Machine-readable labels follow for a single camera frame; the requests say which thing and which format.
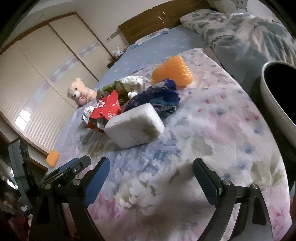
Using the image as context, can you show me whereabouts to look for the grey leaf pattern duvet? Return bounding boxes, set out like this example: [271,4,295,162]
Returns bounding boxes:
[180,9,295,93]

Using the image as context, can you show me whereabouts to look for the red snack wrapper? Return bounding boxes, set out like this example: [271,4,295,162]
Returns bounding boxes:
[87,90,122,131]

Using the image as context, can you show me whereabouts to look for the beige teddy bear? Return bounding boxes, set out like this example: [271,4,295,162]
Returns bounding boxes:
[67,78,96,108]

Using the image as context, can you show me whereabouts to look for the orange spiky mesh ball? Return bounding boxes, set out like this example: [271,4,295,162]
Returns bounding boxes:
[151,55,194,87]

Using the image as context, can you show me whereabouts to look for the white blue paper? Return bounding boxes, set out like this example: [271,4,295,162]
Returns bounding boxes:
[118,75,151,99]

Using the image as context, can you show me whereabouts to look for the green cartoon snack bag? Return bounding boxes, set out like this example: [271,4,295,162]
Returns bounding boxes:
[96,80,130,106]

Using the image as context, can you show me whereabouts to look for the dark blue snack wrapper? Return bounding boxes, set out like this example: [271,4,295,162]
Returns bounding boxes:
[125,78,180,116]

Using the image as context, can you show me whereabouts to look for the white blue pillow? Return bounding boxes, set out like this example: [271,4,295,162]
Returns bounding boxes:
[134,28,170,46]

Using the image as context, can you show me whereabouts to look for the white foam block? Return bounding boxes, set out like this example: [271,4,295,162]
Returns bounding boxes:
[104,103,165,149]

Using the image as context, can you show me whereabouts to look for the white trash bin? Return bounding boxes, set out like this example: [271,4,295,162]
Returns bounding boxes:
[251,61,295,148]

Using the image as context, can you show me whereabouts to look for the small white bunny toy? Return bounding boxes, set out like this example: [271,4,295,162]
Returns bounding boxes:
[112,47,124,58]

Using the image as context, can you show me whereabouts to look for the blue bed sheet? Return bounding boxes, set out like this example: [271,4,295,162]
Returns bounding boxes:
[95,25,208,89]

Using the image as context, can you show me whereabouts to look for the wooden headboard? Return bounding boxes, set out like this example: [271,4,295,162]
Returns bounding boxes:
[118,0,210,45]

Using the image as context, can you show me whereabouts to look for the dark wooden nightstand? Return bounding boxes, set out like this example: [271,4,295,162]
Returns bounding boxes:
[107,57,120,69]

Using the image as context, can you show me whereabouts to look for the orange sponge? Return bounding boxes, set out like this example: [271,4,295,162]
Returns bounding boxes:
[46,150,60,167]

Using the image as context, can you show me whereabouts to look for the floral pink blue quilt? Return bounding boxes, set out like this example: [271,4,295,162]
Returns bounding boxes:
[54,48,292,240]

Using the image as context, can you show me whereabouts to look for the sliding door wardrobe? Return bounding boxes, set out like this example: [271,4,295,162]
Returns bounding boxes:
[1,13,112,153]

